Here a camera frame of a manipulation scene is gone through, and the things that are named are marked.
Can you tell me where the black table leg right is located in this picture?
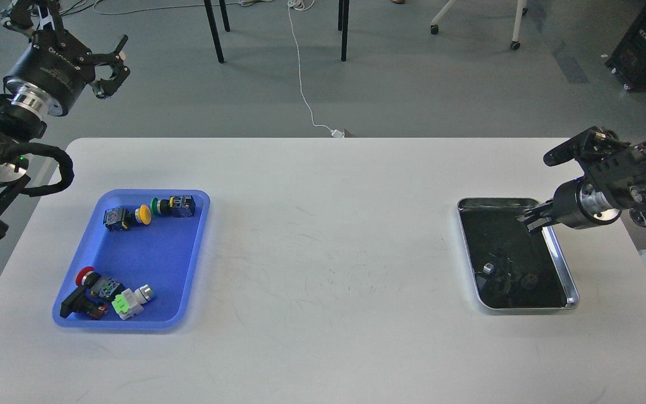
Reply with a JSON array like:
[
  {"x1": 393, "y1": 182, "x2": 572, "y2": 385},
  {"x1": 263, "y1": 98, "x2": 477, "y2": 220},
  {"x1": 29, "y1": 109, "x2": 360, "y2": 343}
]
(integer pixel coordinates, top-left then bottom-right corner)
[{"x1": 338, "y1": 0, "x2": 350, "y2": 62}]

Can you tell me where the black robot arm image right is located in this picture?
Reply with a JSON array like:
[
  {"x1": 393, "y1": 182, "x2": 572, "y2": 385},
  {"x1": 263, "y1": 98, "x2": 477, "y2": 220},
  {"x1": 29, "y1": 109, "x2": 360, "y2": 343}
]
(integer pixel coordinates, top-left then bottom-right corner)
[{"x1": 518, "y1": 126, "x2": 646, "y2": 233}]

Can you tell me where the white chair base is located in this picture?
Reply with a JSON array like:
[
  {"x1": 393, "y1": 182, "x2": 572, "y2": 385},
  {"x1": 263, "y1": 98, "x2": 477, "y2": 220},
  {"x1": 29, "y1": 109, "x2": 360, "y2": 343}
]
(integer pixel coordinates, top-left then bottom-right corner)
[{"x1": 430, "y1": 0, "x2": 529, "y2": 51}]

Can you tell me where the yellow push button switch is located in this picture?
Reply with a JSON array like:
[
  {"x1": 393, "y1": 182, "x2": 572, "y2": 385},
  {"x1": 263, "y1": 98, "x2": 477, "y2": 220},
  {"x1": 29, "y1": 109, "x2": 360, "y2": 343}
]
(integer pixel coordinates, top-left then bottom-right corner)
[{"x1": 102, "y1": 205, "x2": 152, "y2": 232}]

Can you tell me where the green push button switch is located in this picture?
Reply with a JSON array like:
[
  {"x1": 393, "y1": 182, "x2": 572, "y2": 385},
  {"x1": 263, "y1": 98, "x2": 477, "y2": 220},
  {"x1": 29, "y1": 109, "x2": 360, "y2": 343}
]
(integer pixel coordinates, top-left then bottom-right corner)
[{"x1": 149, "y1": 195, "x2": 196, "y2": 218}]

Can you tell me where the white green selector switch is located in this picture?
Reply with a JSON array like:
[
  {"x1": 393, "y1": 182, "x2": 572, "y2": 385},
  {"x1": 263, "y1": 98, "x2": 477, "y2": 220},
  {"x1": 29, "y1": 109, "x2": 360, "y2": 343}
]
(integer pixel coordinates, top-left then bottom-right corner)
[{"x1": 111, "y1": 284, "x2": 156, "y2": 320}]

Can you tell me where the silver metal tray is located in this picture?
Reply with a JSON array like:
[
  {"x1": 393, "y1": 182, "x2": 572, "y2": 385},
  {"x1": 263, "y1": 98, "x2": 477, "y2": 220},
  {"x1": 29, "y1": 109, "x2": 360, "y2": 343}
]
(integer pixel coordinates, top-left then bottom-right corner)
[{"x1": 457, "y1": 198, "x2": 580, "y2": 315}]

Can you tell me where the white cable on floor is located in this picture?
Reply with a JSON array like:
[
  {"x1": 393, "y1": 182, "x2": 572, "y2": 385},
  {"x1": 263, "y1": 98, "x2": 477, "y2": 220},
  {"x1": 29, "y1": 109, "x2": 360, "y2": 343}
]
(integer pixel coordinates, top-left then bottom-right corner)
[{"x1": 287, "y1": 0, "x2": 346, "y2": 138}]

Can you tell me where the black table leg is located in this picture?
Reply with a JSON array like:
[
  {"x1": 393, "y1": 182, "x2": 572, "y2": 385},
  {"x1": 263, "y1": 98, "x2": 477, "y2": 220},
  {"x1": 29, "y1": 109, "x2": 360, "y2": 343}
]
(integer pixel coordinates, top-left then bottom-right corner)
[
  {"x1": 338, "y1": 0, "x2": 350, "y2": 62},
  {"x1": 203, "y1": 0, "x2": 230, "y2": 64}
]

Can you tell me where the red emergency stop button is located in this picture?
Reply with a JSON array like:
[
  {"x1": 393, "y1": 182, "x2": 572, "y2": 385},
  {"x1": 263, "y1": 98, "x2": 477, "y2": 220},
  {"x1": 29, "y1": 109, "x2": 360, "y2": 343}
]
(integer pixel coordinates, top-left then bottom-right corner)
[{"x1": 59, "y1": 266, "x2": 124, "y2": 320}]

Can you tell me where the black table leg left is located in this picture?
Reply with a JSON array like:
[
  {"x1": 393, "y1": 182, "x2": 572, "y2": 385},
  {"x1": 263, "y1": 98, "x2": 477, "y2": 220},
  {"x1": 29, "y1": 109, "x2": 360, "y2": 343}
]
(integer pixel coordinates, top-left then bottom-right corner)
[{"x1": 203, "y1": 0, "x2": 230, "y2": 64}]

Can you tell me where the blue plastic tray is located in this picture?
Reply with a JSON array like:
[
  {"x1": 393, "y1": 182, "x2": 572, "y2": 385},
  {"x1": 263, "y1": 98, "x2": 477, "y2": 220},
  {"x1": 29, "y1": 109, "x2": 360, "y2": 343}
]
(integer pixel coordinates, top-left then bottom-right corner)
[{"x1": 52, "y1": 189, "x2": 210, "y2": 332}]

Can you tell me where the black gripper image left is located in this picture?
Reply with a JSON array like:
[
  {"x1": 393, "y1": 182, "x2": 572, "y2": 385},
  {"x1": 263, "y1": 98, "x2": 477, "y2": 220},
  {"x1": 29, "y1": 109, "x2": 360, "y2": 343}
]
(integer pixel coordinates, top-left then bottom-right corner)
[{"x1": 1, "y1": 0, "x2": 131, "y2": 117}]

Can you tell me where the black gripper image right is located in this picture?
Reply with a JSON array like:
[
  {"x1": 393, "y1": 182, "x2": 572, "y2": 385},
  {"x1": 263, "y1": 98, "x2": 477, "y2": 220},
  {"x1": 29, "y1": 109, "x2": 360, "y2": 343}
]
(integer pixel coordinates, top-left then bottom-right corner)
[{"x1": 517, "y1": 179, "x2": 621, "y2": 235}]

